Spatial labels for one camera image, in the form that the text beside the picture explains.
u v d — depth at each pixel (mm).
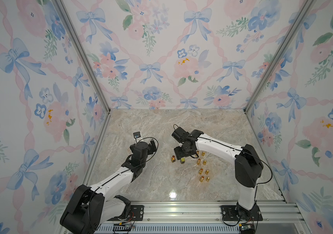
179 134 698
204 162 904
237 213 663
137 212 737
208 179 836
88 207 404
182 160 913
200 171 852
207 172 864
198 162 893
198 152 731
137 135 733
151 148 800
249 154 484
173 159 902
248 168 482
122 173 564
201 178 820
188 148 653
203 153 700
